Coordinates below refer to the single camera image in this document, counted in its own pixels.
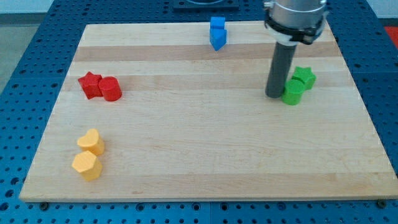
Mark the green star block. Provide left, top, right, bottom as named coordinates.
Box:
left=292, top=67, right=317, bottom=90

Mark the red cylinder block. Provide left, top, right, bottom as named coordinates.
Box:
left=98, top=77, right=122, bottom=101

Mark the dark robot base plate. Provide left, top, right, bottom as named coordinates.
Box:
left=172, top=0, right=239, bottom=11

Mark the red star block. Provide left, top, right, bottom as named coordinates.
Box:
left=78, top=72, right=103, bottom=100

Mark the green cylinder block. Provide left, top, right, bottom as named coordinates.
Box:
left=282, top=79, right=305, bottom=106

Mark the blue cube block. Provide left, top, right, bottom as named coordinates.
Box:
left=210, top=16, right=226, bottom=30

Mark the yellow heart block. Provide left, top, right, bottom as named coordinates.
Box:
left=77, top=128, right=105, bottom=156

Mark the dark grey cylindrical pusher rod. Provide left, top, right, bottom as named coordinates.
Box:
left=265, top=42, right=297, bottom=98

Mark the wooden board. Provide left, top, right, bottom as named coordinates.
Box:
left=20, top=21, right=397, bottom=202

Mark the blue triangle block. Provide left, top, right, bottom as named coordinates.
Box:
left=210, top=29, right=227, bottom=51

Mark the yellow hexagon block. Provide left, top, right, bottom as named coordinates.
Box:
left=72, top=151, right=103, bottom=181

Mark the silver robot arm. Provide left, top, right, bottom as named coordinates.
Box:
left=263, top=0, right=327, bottom=98

